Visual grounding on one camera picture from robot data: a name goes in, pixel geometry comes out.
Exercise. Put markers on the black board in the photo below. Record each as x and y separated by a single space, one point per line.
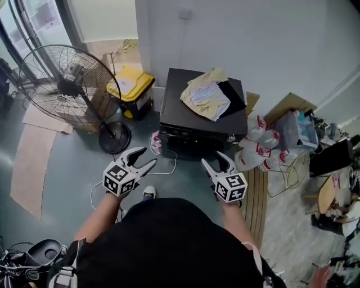
332 157

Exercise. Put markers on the pink white bag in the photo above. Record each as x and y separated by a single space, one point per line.
156 142

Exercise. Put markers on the checkered cloth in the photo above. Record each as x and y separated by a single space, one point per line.
204 94

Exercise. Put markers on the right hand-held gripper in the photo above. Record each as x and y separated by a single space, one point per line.
230 187

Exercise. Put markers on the brown cardboard box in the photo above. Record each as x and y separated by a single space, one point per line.
97 104

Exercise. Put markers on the person's black white shoe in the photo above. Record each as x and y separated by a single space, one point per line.
149 192

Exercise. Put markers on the clear plastic storage box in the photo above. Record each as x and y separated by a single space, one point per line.
292 130

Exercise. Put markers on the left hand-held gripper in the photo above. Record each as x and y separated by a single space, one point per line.
119 178

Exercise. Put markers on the grey scooter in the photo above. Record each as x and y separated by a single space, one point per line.
42 253

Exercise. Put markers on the person's black shirt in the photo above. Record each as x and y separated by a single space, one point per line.
168 242

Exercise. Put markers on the black pedestal fan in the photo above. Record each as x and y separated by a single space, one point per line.
70 84

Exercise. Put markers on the person's left forearm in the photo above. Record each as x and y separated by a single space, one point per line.
98 216

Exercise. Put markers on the black bin with yellow lid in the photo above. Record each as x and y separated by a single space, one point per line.
132 84

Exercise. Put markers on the long cardboard sheet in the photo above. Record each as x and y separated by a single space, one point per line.
32 168

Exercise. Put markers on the large flat cardboard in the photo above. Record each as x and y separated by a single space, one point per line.
292 104

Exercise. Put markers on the black cloth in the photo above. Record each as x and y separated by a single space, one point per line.
234 98

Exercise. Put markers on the short cardboard sheet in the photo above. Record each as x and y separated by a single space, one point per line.
39 119

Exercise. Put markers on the black detergent drawer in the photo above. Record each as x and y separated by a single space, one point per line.
175 132

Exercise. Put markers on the pale yellow cloth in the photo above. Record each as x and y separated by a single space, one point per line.
205 109

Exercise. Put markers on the small cardboard flap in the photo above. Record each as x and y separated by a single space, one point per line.
252 101

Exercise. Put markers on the person's right forearm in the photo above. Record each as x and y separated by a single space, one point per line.
234 222

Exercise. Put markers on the wooden slatted mat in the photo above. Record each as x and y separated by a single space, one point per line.
254 202

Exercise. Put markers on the round wooden table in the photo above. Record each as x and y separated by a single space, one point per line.
326 194

